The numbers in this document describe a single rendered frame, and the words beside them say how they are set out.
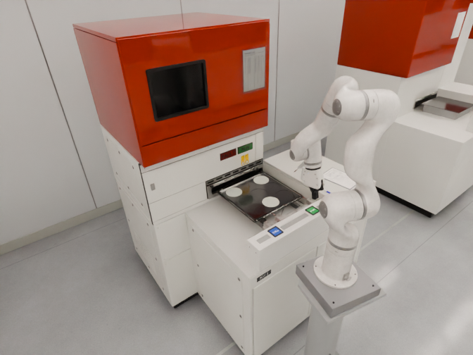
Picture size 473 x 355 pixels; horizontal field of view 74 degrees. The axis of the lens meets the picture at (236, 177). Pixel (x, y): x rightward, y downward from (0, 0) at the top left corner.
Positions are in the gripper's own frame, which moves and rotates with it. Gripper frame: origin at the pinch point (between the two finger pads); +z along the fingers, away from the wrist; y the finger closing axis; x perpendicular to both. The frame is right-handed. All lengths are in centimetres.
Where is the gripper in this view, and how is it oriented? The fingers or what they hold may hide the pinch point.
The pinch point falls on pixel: (314, 194)
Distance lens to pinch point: 162.5
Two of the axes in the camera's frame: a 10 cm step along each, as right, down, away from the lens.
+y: 5.7, 2.3, -7.9
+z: 1.6, 9.1, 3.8
